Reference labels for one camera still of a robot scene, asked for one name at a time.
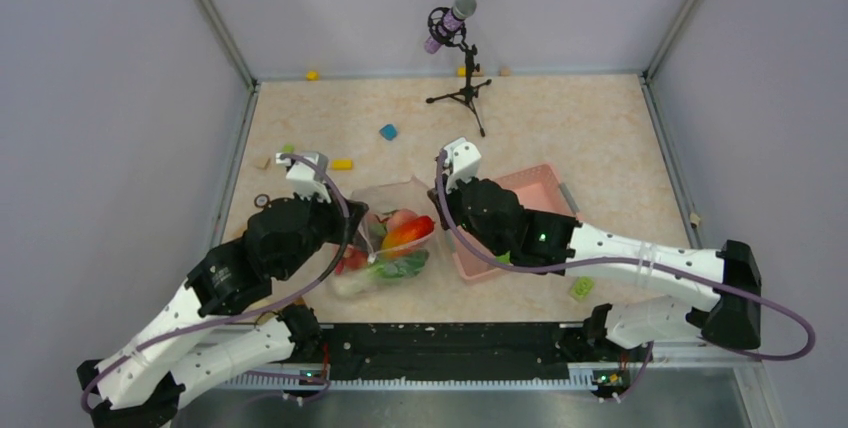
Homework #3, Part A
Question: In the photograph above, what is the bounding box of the black tripod mic stand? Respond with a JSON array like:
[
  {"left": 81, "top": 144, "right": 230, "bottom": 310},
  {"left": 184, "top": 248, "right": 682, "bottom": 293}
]
[{"left": 425, "top": 41, "right": 492, "bottom": 137}]

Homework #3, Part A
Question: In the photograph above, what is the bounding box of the blue block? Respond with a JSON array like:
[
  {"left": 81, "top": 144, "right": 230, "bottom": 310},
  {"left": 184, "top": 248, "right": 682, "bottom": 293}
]
[{"left": 379, "top": 124, "right": 398, "bottom": 141}]

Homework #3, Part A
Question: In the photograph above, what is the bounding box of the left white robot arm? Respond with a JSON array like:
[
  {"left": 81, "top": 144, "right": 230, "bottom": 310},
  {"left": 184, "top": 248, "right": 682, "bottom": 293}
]
[{"left": 77, "top": 196, "right": 369, "bottom": 427}]

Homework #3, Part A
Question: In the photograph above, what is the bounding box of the small tan wooden cube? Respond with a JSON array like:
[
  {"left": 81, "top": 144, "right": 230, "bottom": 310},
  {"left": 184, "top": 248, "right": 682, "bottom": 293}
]
[{"left": 254, "top": 157, "right": 272, "bottom": 170}]

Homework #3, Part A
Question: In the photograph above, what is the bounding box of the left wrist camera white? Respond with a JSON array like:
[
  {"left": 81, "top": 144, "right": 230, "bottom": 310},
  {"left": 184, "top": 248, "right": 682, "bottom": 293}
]
[{"left": 274, "top": 153, "right": 332, "bottom": 203}]

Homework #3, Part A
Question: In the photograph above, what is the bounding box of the purple microphone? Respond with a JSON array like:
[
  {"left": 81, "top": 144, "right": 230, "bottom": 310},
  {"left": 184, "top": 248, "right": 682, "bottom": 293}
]
[{"left": 424, "top": 0, "right": 477, "bottom": 54}]

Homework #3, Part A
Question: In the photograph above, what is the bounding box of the red lychee bunch toy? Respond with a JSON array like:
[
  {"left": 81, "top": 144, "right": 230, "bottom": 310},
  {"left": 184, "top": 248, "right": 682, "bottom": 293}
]
[{"left": 334, "top": 247, "right": 369, "bottom": 275}]

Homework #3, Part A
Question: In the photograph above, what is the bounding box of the green bok choy toy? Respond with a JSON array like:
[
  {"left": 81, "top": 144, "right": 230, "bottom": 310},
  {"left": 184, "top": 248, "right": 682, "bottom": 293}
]
[{"left": 329, "top": 249, "right": 430, "bottom": 298}]

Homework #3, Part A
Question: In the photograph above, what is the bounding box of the clear zip top bag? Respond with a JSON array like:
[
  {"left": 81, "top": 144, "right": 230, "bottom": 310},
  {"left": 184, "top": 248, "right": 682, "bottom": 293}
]
[{"left": 329, "top": 177, "right": 440, "bottom": 298}]

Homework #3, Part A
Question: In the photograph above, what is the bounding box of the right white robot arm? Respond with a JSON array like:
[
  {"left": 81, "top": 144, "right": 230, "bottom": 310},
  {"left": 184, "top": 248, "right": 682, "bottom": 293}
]
[{"left": 428, "top": 175, "right": 762, "bottom": 360}]

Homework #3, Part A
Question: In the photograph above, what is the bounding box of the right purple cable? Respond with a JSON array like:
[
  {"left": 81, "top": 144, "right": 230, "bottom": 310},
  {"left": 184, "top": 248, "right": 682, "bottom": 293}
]
[{"left": 433, "top": 149, "right": 817, "bottom": 406}]

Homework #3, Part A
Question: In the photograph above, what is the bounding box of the pink perforated plastic basket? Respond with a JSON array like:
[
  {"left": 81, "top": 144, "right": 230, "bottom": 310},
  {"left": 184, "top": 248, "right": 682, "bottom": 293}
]
[{"left": 450, "top": 164, "right": 580, "bottom": 283}]

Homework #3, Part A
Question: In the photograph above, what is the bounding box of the purple cable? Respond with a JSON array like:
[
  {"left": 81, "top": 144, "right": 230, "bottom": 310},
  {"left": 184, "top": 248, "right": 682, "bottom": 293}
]
[
  {"left": 433, "top": 149, "right": 817, "bottom": 406},
  {"left": 79, "top": 153, "right": 352, "bottom": 413}
]

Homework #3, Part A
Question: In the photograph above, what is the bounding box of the green lego brick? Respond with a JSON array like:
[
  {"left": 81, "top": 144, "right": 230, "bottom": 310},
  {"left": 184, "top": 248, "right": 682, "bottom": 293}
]
[{"left": 569, "top": 277, "right": 595, "bottom": 302}]

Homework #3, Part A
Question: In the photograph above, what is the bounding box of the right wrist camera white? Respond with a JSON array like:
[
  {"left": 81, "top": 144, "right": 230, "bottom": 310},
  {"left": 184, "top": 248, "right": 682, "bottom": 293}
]
[{"left": 439, "top": 137, "right": 482, "bottom": 193}]

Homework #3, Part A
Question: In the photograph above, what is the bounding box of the green cucumber toy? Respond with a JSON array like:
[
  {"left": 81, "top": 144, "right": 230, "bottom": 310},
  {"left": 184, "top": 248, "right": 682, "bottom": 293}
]
[{"left": 495, "top": 252, "right": 511, "bottom": 265}]

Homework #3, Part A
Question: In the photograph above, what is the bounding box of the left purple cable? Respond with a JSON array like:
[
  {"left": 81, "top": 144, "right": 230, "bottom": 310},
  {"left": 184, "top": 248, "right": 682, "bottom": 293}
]
[{"left": 79, "top": 153, "right": 352, "bottom": 413}]

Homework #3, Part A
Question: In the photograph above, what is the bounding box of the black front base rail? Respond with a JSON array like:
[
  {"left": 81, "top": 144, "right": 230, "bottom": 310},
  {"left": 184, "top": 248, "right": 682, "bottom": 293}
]
[{"left": 291, "top": 322, "right": 637, "bottom": 387}]

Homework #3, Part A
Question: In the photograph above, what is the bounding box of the yellow rectangular block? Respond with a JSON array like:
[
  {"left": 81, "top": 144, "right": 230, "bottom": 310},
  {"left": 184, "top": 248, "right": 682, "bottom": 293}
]
[{"left": 331, "top": 159, "right": 354, "bottom": 171}]

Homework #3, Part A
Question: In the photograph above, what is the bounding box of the red yellow mango toy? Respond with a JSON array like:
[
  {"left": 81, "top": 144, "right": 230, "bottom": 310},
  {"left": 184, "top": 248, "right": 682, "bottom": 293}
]
[{"left": 379, "top": 215, "right": 435, "bottom": 259}]

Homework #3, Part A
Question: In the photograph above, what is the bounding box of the pink peach toy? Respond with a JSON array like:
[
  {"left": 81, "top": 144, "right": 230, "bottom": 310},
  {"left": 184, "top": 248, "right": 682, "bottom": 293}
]
[{"left": 385, "top": 209, "right": 418, "bottom": 232}]

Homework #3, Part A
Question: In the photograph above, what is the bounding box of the small round wheel toy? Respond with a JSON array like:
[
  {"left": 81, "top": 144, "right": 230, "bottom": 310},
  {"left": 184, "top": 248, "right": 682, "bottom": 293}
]
[{"left": 254, "top": 194, "right": 270, "bottom": 209}]

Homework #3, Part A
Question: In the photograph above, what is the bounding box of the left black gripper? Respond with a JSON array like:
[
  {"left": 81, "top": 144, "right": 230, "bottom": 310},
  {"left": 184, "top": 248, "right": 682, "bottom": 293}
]
[{"left": 278, "top": 180, "right": 370, "bottom": 279}]

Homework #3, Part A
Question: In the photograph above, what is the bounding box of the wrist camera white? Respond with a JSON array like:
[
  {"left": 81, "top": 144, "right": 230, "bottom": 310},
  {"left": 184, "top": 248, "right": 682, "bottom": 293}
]
[
  {"left": 274, "top": 153, "right": 332, "bottom": 203},
  {"left": 439, "top": 137, "right": 482, "bottom": 193}
]

